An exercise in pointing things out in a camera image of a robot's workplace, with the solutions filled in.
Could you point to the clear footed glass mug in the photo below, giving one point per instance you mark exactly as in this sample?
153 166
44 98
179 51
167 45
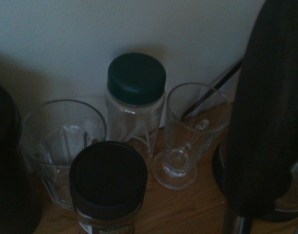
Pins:
185 151

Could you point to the clear jar with green lid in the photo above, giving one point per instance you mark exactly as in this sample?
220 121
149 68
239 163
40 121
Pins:
136 78

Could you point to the stainless steel electric kettle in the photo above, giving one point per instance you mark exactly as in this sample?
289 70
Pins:
218 165

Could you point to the black shaker bottle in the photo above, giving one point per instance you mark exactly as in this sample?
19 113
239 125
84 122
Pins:
7 158

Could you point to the clear faceted glass tumbler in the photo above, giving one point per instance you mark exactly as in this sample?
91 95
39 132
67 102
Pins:
49 146

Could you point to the jar with black lid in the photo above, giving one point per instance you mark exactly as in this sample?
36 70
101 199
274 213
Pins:
107 175

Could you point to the metal tongs with black tips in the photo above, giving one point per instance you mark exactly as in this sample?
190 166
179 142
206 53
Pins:
263 122

